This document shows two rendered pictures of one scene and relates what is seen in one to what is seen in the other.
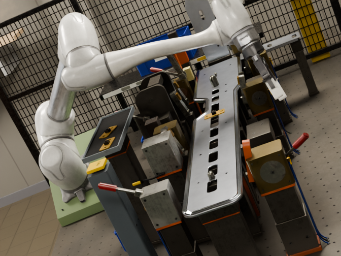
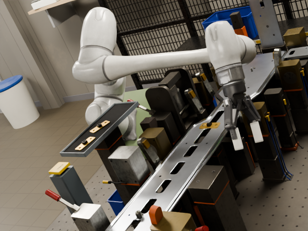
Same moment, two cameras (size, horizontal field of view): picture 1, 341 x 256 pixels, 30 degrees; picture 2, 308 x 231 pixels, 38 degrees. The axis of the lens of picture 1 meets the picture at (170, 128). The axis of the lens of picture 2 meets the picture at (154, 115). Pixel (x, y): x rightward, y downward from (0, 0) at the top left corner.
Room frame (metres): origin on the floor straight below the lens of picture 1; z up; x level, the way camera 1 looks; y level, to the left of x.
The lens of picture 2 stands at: (0.80, -0.81, 1.84)
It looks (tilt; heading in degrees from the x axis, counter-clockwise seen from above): 23 degrees down; 29
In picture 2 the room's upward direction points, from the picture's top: 24 degrees counter-clockwise
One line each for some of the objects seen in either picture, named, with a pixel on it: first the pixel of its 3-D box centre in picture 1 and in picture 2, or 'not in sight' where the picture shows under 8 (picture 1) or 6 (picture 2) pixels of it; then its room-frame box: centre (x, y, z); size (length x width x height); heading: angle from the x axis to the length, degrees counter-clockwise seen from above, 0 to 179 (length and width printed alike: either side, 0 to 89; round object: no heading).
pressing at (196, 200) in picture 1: (216, 116); (209, 129); (2.29, -0.18, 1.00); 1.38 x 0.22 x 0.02; 166
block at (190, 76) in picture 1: (201, 102); not in sight; (2.87, -0.18, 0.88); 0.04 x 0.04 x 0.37; 76
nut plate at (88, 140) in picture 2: (106, 142); (85, 142); (2.05, 0.22, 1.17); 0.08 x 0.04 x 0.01; 159
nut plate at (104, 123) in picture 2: (107, 130); (99, 125); (2.17, 0.21, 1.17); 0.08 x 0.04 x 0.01; 146
